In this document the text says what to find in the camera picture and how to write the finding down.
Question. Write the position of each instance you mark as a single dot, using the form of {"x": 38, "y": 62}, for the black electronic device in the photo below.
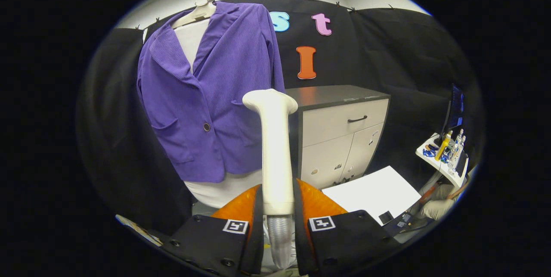
{"x": 404, "y": 221}

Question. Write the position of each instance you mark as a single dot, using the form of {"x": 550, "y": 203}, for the white paper sheet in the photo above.
{"x": 370, "y": 191}

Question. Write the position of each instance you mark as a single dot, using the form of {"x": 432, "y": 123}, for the small white side table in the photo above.
{"x": 447, "y": 174}

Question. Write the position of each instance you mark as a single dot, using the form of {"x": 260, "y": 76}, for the grey cabinet with dark top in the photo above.
{"x": 335, "y": 122}

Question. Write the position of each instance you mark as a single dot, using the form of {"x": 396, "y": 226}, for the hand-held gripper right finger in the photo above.
{"x": 301, "y": 242}

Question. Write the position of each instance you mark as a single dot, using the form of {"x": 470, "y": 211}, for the cluster of clear bottles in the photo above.
{"x": 456, "y": 150}

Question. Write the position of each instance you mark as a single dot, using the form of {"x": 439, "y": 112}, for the yellow bottle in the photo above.
{"x": 442, "y": 147}

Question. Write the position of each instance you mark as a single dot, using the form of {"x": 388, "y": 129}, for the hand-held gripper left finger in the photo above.
{"x": 257, "y": 234}

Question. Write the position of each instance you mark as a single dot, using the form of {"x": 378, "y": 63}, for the white glove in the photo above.
{"x": 437, "y": 209}

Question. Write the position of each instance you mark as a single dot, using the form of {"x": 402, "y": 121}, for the blue small packet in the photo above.
{"x": 429, "y": 153}

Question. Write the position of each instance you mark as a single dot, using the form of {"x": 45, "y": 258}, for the black backdrop cloth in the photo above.
{"x": 387, "y": 53}

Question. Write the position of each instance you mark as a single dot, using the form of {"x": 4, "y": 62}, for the black computer monitor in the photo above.
{"x": 456, "y": 104}

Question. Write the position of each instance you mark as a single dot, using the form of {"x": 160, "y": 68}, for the white mannequin torso form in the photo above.
{"x": 224, "y": 191}

